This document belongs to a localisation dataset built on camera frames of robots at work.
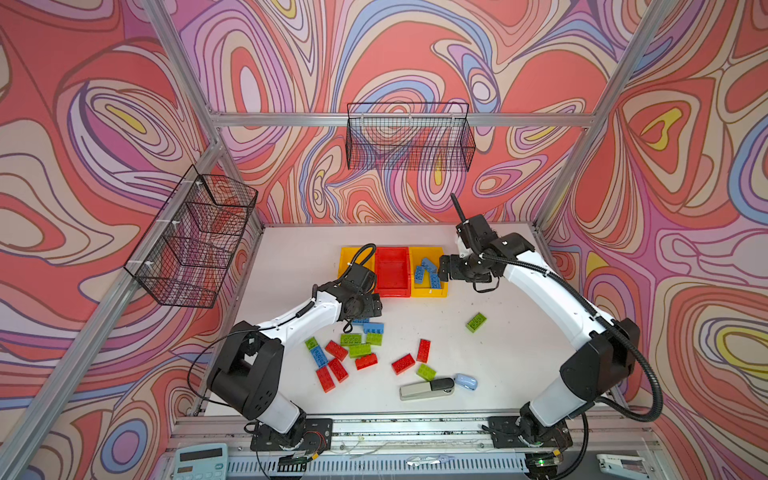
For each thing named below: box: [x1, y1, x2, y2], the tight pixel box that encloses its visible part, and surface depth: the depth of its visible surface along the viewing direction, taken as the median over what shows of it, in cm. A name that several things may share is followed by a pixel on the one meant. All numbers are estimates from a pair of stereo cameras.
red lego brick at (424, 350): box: [417, 338, 431, 363], surface depth 88 cm
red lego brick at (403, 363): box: [391, 353, 416, 375], surface depth 86 cm
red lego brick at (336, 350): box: [325, 340, 348, 361], surface depth 87 cm
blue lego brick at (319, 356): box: [310, 345, 328, 368], surface depth 87 cm
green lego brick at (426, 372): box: [416, 364, 437, 382], surface depth 84 cm
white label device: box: [596, 454, 650, 480], surface depth 70 cm
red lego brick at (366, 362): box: [355, 353, 378, 371], surface depth 86 cm
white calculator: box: [173, 443, 228, 480], surface depth 69 cm
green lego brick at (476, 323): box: [465, 312, 488, 333], surface depth 93 cm
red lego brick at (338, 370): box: [328, 358, 349, 383], surface depth 84 cm
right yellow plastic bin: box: [409, 247, 448, 298], surface depth 98 cm
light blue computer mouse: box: [455, 373, 478, 391], surface depth 83 cm
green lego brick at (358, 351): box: [349, 344, 371, 359], surface depth 88 cm
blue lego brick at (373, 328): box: [363, 323, 385, 334], surface depth 91 cm
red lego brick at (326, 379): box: [316, 366, 336, 393], surface depth 83 cm
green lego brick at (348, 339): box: [340, 333, 362, 346], surface depth 90 cm
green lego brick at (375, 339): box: [366, 333, 383, 346], surface depth 90 cm
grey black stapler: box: [399, 378, 455, 401], surface depth 80 cm
